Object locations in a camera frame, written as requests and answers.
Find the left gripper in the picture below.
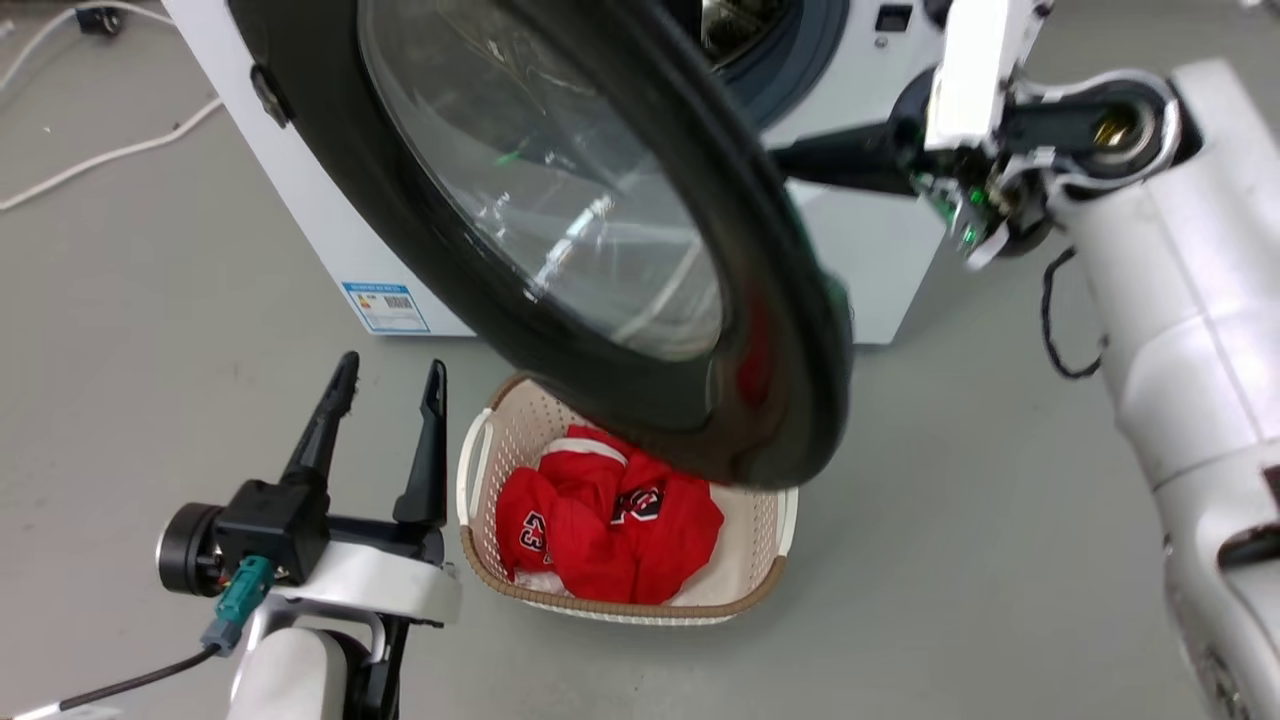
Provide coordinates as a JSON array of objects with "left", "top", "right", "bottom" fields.
[{"left": 156, "top": 351, "right": 463, "bottom": 627}]

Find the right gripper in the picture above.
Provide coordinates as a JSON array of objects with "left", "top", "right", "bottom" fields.
[{"left": 769, "top": 0, "right": 1055, "bottom": 273}]

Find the black round glass door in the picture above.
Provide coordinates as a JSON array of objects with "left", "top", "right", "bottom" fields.
[{"left": 228, "top": 0, "right": 857, "bottom": 491}]

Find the white washing machine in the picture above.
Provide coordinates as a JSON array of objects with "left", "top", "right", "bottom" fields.
[{"left": 160, "top": 0, "right": 1001, "bottom": 347}]

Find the black door latch hook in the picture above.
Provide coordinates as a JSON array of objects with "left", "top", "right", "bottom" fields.
[{"left": 249, "top": 64, "right": 294, "bottom": 130}]

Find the grey rubber drum seal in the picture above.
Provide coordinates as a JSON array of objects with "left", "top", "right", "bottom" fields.
[{"left": 700, "top": 0, "right": 852, "bottom": 132}]

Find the blue white energy label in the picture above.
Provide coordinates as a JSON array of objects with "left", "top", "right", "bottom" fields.
[{"left": 340, "top": 281, "right": 432, "bottom": 336}]

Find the white cloth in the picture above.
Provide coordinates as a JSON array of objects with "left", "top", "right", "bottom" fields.
[{"left": 508, "top": 568, "right": 573, "bottom": 598}]

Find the red sports jersey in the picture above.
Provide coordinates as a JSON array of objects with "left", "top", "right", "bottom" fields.
[{"left": 495, "top": 424, "right": 726, "bottom": 607}]

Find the cream perforated laundry basket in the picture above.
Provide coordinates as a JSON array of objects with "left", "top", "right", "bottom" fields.
[{"left": 456, "top": 372, "right": 800, "bottom": 627}]

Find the teal cable connector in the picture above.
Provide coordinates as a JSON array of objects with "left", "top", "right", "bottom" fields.
[{"left": 200, "top": 555, "right": 277, "bottom": 657}]

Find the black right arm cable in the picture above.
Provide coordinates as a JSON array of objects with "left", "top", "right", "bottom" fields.
[{"left": 1039, "top": 245, "right": 1107, "bottom": 382}]

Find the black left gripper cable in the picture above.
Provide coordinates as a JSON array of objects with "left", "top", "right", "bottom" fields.
[{"left": 58, "top": 645, "right": 223, "bottom": 714}]

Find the white floor cable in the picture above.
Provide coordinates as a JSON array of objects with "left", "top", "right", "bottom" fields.
[
  {"left": 0, "top": 0, "right": 173, "bottom": 93},
  {"left": 0, "top": 96, "right": 224, "bottom": 213}
]

